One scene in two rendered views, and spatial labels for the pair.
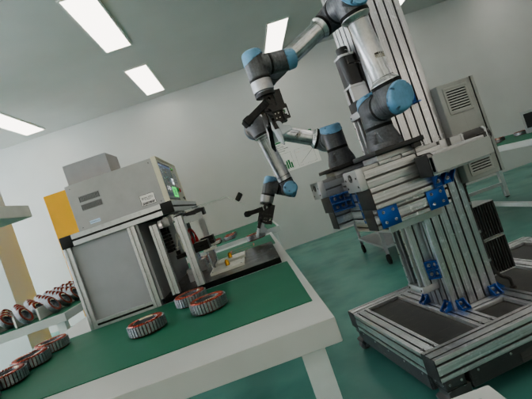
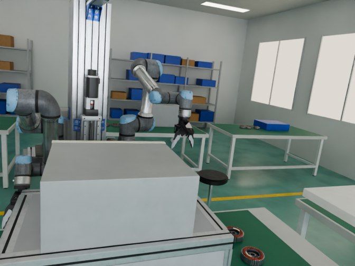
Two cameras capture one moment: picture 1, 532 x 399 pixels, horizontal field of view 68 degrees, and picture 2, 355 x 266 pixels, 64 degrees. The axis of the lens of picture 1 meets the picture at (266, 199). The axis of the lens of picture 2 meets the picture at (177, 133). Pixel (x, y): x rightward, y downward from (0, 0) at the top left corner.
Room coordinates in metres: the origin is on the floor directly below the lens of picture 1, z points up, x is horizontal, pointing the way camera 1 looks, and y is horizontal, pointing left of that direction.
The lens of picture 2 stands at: (1.94, 1.50, 1.61)
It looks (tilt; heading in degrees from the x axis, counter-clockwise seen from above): 12 degrees down; 252
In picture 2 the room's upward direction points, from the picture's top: 6 degrees clockwise
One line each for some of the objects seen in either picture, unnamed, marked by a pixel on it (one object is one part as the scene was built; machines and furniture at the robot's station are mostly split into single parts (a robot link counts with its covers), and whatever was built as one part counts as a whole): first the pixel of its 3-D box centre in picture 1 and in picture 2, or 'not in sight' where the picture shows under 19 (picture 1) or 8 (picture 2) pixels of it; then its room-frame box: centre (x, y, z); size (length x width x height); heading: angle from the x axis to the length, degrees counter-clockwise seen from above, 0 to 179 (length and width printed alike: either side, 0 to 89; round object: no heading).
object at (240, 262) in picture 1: (228, 266); not in sight; (1.72, 0.25, 0.78); 0.15 x 0.15 x 0.01; 2
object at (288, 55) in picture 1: (279, 62); (174, 97); (1.44, -0.21, 1.45); 0.11 x 0.11 x 0.08; 18
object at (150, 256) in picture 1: (167, 251); not in sight; (1.83, 0.51, 0.92); 0.66 x 0.01 x 0.30; 2
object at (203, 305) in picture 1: (208, 302); (233, 234); (1.16, 0.26, 0.77); 0.11 x 0.11 x 0.04
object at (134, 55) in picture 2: not in sight; (138, 56); (0.78, -6.05, 1.88); 0.42 x 0.36 x 0.21; 93
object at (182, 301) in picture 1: (191, 298); not in sight; (1.34, 0.35, 0.77); 0.11 x 0.11 x 0.04
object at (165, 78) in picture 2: not in sight; (165, 78); (0.03, -6.09, 1.40); 0.42 x 0.42 x 0.23; 2
